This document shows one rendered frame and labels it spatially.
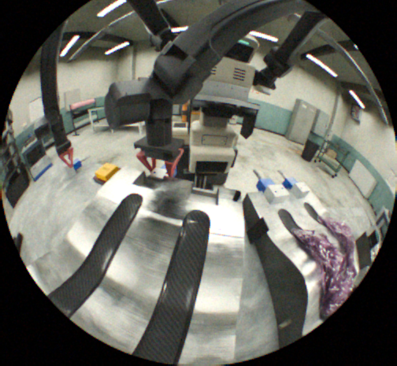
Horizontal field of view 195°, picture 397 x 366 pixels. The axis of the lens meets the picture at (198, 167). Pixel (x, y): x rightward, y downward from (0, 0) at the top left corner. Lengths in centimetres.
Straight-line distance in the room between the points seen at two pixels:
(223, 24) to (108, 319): 35
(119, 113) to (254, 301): 37
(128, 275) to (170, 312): 6
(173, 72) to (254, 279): 36
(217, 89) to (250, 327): 66
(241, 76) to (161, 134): 43
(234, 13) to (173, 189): 28
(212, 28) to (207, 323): 33
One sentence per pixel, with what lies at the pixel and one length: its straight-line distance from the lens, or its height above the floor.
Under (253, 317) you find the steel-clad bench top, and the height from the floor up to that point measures 80.
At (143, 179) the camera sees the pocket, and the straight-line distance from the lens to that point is 27.
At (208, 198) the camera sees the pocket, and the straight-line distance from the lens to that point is 23.
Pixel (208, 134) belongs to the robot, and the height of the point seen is 87.
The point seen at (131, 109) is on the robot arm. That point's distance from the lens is 18.
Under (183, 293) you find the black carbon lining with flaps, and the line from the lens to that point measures 16.
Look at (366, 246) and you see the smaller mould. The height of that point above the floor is 85.
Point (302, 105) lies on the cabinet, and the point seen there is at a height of 174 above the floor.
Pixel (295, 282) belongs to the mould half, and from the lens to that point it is 23.
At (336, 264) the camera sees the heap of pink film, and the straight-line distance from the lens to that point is 23.
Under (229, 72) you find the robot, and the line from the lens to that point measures 53.
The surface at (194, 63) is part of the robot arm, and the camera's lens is 17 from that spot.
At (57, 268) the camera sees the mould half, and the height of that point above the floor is 90.
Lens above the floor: 104
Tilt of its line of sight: 35 degrees down
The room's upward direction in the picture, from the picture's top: 6 degrees clockwise
